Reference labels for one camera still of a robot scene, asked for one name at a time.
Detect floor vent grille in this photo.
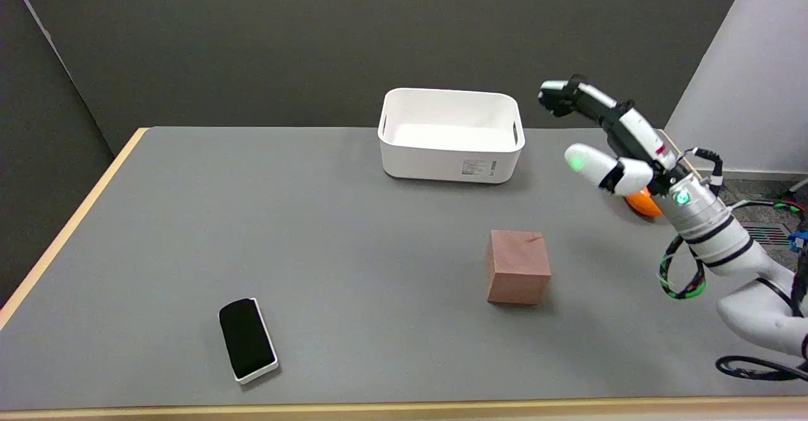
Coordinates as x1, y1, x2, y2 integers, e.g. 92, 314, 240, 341
741, 222, 793, 247

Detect brown wooden cube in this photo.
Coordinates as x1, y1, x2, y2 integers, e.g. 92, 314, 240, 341
487, 230, 552, 305

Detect orange rounded object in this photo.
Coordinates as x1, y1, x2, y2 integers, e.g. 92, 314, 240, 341
624, 188, 663, 219

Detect black and white eraser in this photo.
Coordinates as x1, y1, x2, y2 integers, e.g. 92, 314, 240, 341
218, 297, 279, 385

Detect green and black cable loop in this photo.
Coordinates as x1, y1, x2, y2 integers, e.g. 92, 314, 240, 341
658, 234, 707, 300

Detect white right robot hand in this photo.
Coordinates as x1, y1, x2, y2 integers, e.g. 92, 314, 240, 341
538, 74, 691, 197

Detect white plastic storage bin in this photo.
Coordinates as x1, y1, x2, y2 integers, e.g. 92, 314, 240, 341
377, 88, 526, 184

